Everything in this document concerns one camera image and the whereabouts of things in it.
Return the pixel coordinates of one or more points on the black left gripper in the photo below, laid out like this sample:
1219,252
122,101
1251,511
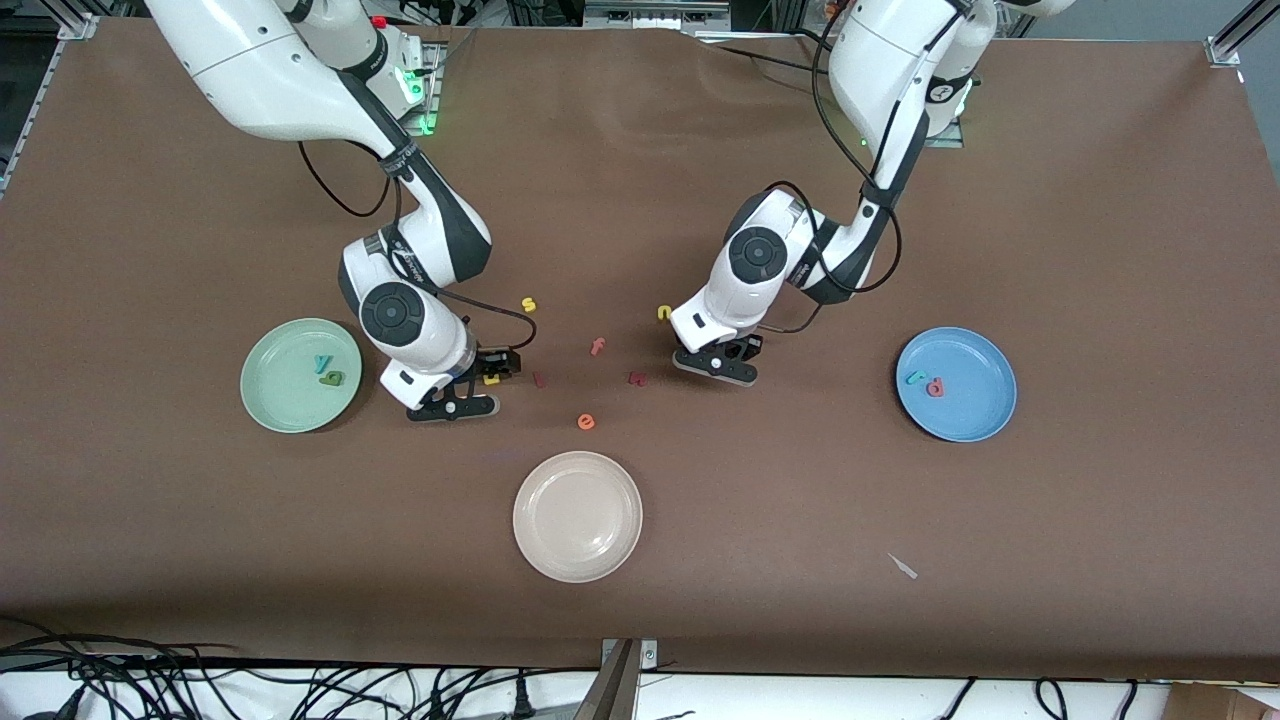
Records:
741,349

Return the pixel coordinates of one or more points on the silver bracket plate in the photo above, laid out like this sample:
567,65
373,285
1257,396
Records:
648,655

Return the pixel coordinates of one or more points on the silver metal box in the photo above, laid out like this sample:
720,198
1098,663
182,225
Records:
655,12

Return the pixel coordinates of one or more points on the black power plug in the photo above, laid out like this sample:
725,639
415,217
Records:
521,700

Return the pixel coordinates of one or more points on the aluminium frame rail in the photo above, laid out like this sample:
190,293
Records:
1235,35
78,25

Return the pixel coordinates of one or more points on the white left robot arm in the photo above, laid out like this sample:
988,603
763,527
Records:
880,60

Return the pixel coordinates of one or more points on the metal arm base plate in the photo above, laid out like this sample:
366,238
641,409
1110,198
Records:
950,142
434,100

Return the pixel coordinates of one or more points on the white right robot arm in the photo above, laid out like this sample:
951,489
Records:
260,70

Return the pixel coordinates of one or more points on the grey metal beam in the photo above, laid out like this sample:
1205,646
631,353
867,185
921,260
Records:
610,695

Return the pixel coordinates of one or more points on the blue plate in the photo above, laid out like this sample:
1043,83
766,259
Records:
970,400

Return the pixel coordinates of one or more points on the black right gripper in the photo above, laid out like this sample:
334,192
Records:
492,361

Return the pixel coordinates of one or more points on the pink foam letter d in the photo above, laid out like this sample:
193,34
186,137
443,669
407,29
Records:
935,386

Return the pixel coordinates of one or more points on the white tape scrap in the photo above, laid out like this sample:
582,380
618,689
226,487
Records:
902,566

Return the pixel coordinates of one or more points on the beige plate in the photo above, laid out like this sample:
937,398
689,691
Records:
577,517

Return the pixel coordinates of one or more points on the brown cardboard box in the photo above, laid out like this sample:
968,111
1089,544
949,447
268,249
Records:
1220,705

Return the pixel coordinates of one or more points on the green plate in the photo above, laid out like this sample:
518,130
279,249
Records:
290,395

